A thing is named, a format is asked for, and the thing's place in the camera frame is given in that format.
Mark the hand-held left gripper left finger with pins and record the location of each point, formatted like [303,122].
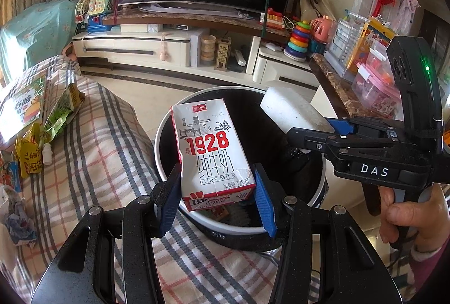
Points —
[170,202]

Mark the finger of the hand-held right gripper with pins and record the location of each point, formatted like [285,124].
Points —
[316,144]
[342,125]

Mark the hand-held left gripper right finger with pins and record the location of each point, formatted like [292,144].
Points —
[265,207]

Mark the white foam block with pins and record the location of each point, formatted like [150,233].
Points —
[295,111]

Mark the white round trash bin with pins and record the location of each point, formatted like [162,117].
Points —
[218,228]

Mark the white red milk carton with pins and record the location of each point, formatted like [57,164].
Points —
[211,149]

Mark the white bin black liner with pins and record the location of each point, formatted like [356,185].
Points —
[246,121]

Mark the person's right forearm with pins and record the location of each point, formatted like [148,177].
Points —
[432,272]

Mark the person's right hand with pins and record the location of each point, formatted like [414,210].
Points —
[436,219]

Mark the brown marble top cabinet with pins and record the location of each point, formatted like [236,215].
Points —
[337,86]

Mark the clear plastic storage box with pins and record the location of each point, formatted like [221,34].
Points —
[376,89]

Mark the white plastic organiser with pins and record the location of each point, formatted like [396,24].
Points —
[342,44]

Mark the orange picture book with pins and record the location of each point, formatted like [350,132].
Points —
[376,37]

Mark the pink toy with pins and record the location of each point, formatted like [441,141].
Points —
[321,26]

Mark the small white case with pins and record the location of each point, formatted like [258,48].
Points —
[272,46]

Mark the white remote control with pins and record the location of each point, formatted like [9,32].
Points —
[241,58]

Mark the beige bag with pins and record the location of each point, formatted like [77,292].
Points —
[309,5]

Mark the wooden toy building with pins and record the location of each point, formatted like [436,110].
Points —
[222,53]

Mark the small white bottle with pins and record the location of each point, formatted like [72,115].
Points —
[46,151]

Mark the pink hanging garment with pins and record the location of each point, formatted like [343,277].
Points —
[407,2]

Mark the green snack packet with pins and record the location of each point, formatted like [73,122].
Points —
[61,107]

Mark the round beige container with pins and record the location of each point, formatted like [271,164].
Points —
[207,47]

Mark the yellow gold snack packet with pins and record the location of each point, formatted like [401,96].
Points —
[30,153]

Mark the crumpled blue white wrapper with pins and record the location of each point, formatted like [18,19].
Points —
[17,219]

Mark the pink toy spoon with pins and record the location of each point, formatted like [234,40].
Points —
[163,46]

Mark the white tv cabinet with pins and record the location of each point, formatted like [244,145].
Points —
[140,47]

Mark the white flat box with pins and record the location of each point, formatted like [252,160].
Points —
[140,28]

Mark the green snack bags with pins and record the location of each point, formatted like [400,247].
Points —
[21,100]

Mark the toy phone set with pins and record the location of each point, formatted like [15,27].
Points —
[96,7]

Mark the white red rattle toy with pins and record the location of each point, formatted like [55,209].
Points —
[81,9]

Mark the teal cloth covered furniture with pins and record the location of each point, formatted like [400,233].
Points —
[31,30]

